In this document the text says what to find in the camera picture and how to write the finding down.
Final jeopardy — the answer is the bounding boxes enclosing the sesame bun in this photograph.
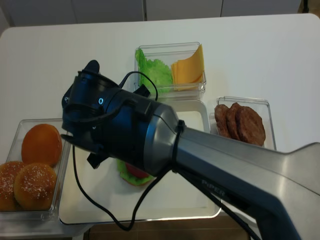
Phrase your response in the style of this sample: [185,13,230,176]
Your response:
[0,161,25,212]
[13,163,57,211]

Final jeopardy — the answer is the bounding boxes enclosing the green lettuce leaves in container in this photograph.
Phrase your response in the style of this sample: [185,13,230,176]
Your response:
[135,48,173,95]

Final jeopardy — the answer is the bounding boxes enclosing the white paper liner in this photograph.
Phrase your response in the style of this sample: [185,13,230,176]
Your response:
[74,109,208,213]

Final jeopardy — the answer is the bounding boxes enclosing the sesame bun left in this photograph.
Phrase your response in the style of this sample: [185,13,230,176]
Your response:
[0,161,25,212]

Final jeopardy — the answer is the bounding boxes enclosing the lettuce leaf on bun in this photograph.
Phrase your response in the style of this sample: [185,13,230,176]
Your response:
[116,159,155,187]

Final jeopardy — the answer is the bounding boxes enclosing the sesame bun right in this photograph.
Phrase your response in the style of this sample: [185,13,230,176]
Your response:
[13,163,57,211]

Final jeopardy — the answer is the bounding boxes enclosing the clear patty tomato container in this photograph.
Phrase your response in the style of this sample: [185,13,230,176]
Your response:
[207,96,277,151]

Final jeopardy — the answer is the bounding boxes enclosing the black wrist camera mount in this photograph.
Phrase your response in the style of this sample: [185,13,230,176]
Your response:
[87,153,109,169]

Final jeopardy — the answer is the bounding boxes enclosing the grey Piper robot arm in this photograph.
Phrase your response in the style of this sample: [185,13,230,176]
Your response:
[61,60,320,240]

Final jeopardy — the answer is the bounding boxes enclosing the brown patty rear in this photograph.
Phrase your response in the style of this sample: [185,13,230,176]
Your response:
[214,104,231,138]

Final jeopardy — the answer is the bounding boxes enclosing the clear lettuce cheese container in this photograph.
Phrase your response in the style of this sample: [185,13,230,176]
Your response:
[133,42,207,100]

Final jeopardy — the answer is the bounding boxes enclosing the brown patty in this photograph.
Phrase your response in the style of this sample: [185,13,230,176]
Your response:
[225,102,242,141]
[214,104,231,138]
[235,106,266,147]

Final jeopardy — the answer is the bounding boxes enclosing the black cable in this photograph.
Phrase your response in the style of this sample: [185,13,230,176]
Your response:
[72,71,262,240]

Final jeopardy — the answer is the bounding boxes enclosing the clear bun container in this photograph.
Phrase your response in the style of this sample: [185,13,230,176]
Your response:
[0,119,71,221]

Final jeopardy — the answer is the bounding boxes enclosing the plain bun in container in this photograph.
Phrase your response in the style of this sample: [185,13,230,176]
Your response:
[21,123,62,167]

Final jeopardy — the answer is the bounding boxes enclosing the yellow cheese slices stack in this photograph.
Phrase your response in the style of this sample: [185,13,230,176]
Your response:
[171,44,205,85]

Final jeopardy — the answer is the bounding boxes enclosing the white serving tray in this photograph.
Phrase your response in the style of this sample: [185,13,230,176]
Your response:
[57,100,223,225]

